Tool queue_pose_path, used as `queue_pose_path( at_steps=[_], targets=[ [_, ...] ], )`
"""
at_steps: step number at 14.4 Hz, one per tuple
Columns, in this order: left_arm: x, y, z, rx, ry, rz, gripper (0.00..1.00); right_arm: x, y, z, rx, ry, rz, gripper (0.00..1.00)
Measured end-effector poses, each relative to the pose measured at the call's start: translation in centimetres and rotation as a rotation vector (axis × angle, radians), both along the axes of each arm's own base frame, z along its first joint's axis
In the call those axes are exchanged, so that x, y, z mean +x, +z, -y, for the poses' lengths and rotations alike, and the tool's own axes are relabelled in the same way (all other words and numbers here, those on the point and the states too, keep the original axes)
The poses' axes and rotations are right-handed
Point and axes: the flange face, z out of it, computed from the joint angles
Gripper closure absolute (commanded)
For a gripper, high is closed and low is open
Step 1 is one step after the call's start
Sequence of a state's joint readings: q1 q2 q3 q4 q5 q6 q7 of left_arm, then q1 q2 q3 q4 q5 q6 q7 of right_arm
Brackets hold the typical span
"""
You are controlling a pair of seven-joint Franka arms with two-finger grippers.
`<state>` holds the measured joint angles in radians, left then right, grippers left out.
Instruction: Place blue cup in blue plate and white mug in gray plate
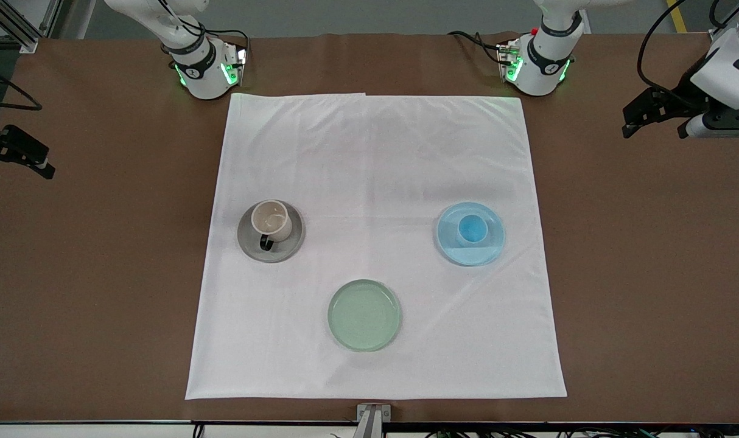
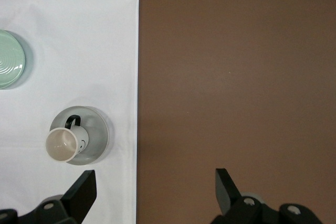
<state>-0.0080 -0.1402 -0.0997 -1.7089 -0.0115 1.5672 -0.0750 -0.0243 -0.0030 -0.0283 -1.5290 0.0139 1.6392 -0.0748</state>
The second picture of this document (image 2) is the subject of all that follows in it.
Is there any green plate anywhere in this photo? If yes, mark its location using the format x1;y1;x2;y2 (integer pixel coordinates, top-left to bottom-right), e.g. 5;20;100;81
0;29;26;90

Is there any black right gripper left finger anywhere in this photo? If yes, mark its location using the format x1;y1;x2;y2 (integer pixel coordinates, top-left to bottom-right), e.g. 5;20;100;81
0;170;97;224

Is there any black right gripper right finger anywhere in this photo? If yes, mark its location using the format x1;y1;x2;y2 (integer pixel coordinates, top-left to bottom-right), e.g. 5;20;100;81
209;168;325;224

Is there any white mug with black handle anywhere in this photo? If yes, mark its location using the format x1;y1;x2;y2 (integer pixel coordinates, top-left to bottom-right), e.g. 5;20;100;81
45;114;89;163

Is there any white cloth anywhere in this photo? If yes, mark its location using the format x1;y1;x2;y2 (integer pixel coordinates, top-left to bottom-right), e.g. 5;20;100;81
0;0;140;224

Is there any gray plate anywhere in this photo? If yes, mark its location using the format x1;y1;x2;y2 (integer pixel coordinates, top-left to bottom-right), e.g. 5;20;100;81
49;105;109;166

